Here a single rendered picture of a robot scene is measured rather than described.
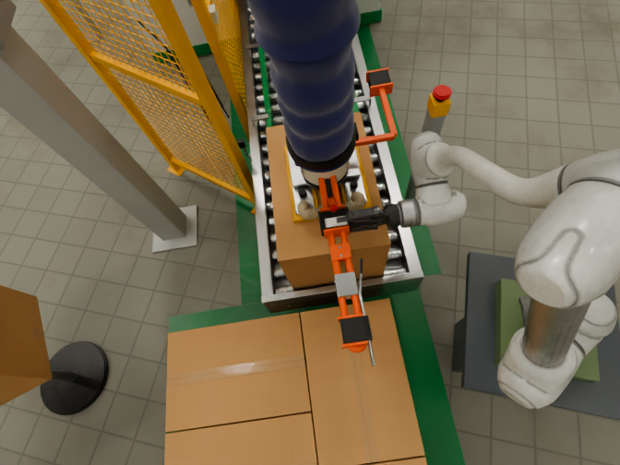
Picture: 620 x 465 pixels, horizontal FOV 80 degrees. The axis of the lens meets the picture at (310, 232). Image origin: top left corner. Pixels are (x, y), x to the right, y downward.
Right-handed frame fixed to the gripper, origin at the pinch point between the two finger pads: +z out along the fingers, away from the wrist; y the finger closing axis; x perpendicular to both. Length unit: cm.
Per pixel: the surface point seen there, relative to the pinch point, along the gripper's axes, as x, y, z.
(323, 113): 15.9, -34.2, -0.3
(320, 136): 15.7, -25.6, 1.0
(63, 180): 123, 111, 189
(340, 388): -47, 53, 7
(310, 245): -0.6, 12.8, 9.5
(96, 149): 59, 14, 95
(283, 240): 3.2, 12.9, 18.8
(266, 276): 3, 49, 32
